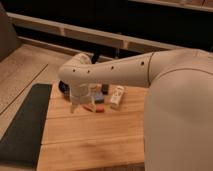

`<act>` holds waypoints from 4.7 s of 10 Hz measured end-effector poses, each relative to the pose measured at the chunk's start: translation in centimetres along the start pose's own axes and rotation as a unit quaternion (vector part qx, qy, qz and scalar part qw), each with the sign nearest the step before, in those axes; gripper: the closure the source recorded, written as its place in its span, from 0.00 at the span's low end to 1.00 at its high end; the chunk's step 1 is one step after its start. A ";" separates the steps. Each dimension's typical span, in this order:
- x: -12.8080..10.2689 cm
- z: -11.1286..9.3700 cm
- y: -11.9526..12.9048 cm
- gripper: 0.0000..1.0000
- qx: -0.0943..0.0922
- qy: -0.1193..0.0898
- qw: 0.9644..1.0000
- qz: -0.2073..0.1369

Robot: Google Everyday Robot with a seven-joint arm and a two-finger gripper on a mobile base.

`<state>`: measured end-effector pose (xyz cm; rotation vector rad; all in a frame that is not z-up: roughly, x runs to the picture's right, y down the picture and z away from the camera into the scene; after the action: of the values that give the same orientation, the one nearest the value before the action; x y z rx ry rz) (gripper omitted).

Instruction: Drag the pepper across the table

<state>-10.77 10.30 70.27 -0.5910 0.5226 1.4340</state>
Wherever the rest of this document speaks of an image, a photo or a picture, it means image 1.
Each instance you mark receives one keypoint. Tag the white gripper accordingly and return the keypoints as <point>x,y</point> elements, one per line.
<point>79,93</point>

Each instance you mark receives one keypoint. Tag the orange red pepper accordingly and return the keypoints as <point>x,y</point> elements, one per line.
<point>95,109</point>

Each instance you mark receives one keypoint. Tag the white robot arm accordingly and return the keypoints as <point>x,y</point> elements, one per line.
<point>178,109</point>

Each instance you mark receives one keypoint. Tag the blue sponge block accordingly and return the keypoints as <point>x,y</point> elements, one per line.
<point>99,98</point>

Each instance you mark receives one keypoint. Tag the dark blue bowl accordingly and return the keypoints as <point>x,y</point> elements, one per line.
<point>64,88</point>

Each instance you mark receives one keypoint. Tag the black rectangular block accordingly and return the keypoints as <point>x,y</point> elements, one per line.
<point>105,89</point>

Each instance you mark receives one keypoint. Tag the white plastic bottle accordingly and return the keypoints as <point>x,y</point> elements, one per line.
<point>117,97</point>

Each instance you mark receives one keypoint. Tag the dark green mat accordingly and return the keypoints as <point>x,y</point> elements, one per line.
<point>22,140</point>

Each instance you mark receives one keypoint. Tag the white wall shelf rail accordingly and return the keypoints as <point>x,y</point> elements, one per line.
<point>90,35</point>

